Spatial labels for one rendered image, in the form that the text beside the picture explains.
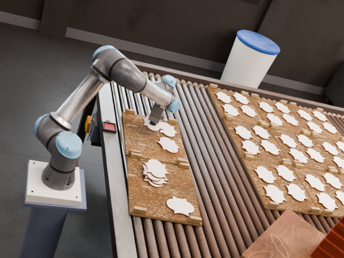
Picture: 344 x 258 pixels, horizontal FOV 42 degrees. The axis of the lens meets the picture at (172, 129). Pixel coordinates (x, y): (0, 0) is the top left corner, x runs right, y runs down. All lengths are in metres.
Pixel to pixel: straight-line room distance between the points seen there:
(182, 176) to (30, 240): 0.81
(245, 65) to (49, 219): 3.85
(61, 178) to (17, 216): 1.18
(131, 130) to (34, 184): 0.71
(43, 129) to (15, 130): 1.82
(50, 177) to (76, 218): 1.23
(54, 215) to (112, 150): 0.46
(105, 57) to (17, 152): 1.81
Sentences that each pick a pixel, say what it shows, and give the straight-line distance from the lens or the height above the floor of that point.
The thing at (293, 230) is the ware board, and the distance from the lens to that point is 2.23.
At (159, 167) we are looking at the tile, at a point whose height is 0.97.
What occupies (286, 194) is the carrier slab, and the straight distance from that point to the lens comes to 2.63.
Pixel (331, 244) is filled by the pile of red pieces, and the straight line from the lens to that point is 2.11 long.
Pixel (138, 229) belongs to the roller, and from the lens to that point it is 1.99.
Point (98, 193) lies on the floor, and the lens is 3.47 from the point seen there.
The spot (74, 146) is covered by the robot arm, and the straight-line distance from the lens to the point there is 1.96.
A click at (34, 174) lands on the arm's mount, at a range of 2.11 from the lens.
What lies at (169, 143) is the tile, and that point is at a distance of 2.52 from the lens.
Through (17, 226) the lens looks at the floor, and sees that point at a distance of 3.12.
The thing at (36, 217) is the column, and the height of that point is 0.71.
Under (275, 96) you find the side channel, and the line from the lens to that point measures 3.71.
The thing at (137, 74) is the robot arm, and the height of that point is 1.45.
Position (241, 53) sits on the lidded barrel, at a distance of 5.54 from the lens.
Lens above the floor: 2.30
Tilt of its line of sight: 31 degrees down
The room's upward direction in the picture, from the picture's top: 23 degrees clockwise
